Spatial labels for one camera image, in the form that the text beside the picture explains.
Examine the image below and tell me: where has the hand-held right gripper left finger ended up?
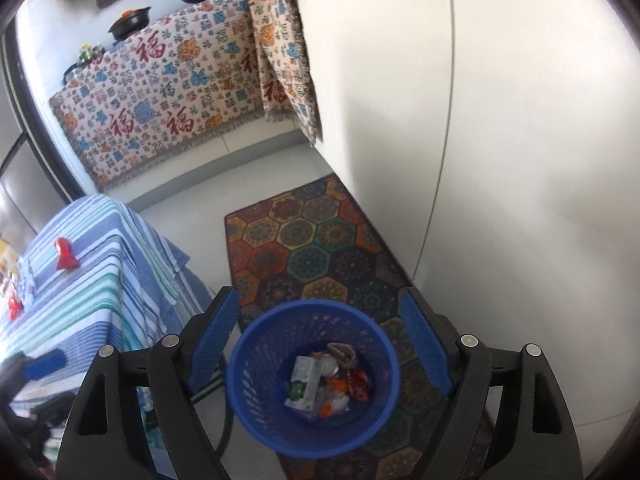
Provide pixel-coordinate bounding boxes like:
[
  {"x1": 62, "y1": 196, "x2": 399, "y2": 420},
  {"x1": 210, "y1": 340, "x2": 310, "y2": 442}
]
[{"x1": 54, "y1": 286, "x2": 241, "y2": 480}]

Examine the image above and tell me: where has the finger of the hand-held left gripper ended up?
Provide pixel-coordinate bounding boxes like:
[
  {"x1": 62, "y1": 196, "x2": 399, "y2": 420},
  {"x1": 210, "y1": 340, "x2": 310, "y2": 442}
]
[
  {"x1": 0, "y1": 349, "x2": 68, "y2": 396},
  {"x1": 30, "y1": 394, "x2": 76, "y2": 436}
]

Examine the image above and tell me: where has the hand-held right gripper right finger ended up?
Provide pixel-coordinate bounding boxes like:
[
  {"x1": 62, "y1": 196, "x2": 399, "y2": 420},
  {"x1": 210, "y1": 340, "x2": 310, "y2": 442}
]
[{"x1": 398, "y1": 287, "x2": 586, "y2": 480}]

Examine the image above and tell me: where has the blue plastic basket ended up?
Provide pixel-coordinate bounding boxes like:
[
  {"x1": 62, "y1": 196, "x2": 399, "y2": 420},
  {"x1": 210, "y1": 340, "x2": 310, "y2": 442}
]
[{"x1": 226, "y1": 299, "x2": 401, "y2": 460}]

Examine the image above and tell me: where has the dark red wrapper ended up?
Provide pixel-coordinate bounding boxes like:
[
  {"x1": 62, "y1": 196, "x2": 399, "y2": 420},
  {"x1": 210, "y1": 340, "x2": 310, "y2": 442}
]
[{"x1": 347, "y1": 367, "x2": 373, "y2": 402}]

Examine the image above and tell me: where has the white and green carton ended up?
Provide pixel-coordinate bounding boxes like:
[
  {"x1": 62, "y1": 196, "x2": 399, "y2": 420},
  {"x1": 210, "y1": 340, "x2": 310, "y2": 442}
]
[{"x1": 284, "y1": 355, "x2": 326, "y2": 411}]

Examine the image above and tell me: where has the orange snack wrapper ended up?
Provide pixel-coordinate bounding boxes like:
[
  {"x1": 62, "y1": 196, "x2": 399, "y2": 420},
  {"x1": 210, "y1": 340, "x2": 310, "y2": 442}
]
[{"x1": 315, "y1": 377, "x2": 351, "y2": 421}]

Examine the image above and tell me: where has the blue striped tablecloth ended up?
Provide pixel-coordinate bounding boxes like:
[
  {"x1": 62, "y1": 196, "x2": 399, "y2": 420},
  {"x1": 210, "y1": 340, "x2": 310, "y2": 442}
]
[{"x1": 0, "y1": 195, "x2": 213, "y2": 466}]

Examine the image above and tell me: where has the hexagon patterned rug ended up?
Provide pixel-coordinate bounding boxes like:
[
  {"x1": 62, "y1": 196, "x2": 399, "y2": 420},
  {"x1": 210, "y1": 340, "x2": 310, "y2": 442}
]
[{"x1": 224, "y1": 172, "x2": 493, "y2": 480}]

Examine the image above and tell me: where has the grey refrigerator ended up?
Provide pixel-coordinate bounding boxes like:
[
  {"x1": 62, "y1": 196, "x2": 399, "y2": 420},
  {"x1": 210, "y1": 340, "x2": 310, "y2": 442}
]
[{"x1": 0, "y1": 100, "x2": 51, "y2": 241}]

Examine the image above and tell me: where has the white cabinet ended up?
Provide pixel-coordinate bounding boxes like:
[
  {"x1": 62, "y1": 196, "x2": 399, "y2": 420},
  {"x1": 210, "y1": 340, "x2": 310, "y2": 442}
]
[{"x1": 282, "y1": 0, "x2": 640, "y2": 441}]

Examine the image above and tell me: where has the printed blanket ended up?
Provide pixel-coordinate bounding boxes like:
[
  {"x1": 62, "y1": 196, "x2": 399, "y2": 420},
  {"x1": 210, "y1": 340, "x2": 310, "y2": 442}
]
[{"x1": 48, "y1": 0, "x2": 323, "y2": 192}]

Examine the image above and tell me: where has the black clay pot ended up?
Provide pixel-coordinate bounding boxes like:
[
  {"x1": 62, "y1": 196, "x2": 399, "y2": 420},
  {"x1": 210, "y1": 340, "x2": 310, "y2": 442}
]
[{"x1": 109, "y1": 6, "x2": 151, "y2": 41}]

